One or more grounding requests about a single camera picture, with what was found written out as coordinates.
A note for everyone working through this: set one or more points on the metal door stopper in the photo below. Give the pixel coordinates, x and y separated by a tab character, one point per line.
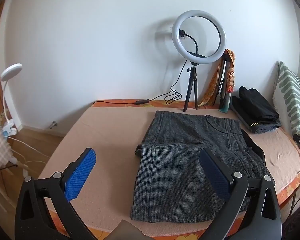
53	125

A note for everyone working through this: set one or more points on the folded grey tripod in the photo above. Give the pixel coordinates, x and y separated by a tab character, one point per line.
225	67

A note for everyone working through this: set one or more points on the small black tripod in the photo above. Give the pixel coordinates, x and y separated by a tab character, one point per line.
193	80

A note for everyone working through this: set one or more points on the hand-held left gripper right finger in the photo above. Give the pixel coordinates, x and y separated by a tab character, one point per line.
215	177

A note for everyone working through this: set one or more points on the white clip desk lamp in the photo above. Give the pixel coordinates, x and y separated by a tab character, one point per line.
11	71

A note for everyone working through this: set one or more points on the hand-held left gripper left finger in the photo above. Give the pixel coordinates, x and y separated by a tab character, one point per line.
81	177

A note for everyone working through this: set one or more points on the green striped white pillow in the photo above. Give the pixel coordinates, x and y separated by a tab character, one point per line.
290	97

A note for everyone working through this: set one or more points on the orange floral bed sheet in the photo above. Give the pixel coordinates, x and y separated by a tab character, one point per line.
288	190

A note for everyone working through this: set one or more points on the peach blanket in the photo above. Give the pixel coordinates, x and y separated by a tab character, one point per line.
102	130

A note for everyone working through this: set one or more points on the folded black clothes stack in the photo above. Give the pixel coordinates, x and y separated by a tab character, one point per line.
257	105

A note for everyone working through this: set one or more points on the grey checked pants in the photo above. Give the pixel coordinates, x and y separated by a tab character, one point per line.
170	175

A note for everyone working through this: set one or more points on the folded tripod with orange scarf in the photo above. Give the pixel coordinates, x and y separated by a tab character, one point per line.
231	76

